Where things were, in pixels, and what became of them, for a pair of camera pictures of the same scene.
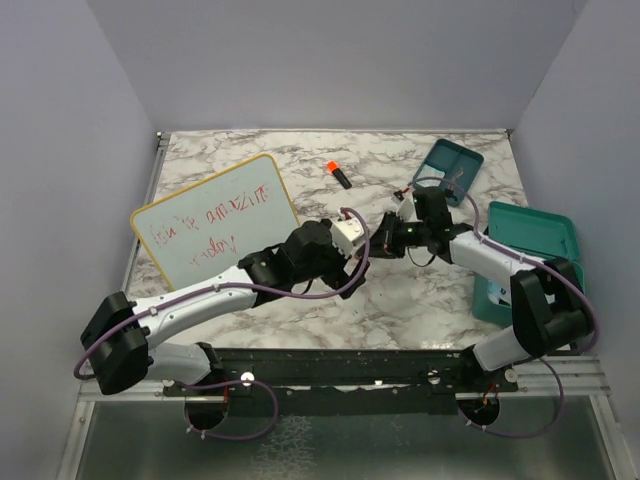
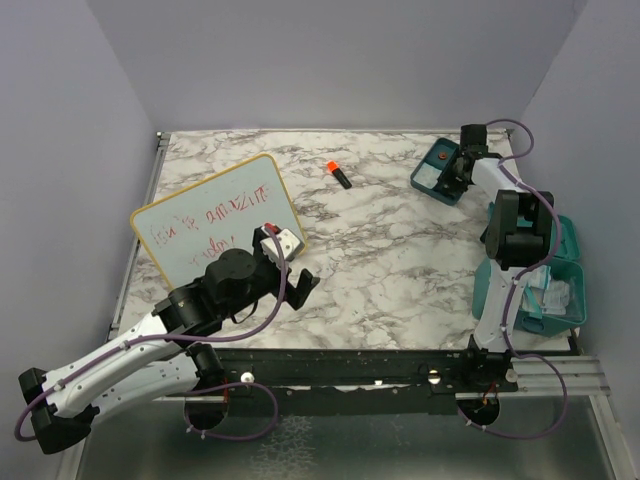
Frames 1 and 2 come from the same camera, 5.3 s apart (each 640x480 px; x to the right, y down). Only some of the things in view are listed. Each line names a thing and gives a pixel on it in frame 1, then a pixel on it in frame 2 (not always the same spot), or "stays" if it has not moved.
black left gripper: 340,280 → 297,295
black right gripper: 385,238 → 453,184
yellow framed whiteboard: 212,225 stays
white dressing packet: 429,171 stays
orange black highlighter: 339,174 stays
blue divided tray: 451,167 stays
